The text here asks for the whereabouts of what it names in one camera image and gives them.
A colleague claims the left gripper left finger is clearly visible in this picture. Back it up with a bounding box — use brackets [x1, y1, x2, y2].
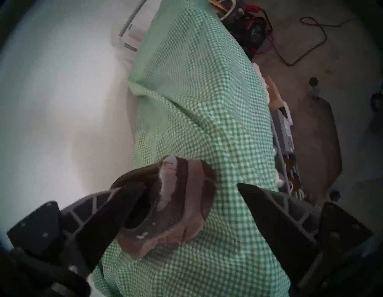
[7, 183, 145, 274]

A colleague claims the brown fur-lined slipper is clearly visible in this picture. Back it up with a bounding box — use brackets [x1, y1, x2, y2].
[111, 155, 217, 259]

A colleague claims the green gingham cloth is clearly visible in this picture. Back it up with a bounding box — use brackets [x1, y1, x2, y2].
[91, 0, 292, 297]

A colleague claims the grey Vionic shoe box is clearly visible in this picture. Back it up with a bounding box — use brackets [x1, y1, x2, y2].
[271, 109, 295, 156]

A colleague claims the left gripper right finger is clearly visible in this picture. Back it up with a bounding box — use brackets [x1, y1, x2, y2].
[238, 184, 373, 286]

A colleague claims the red power cord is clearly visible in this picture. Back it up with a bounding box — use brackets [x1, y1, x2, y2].
[239, 3, 274, 56]

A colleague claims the tan braided sandal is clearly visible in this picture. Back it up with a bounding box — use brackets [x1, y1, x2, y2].
[284, 159, 300, 192]

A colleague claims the black floor cable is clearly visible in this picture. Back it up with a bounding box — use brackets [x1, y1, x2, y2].
[272, 16, 356, 67]

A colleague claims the black red cable reel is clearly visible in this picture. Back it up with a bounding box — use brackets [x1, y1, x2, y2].
[239, 18, 273, 54]

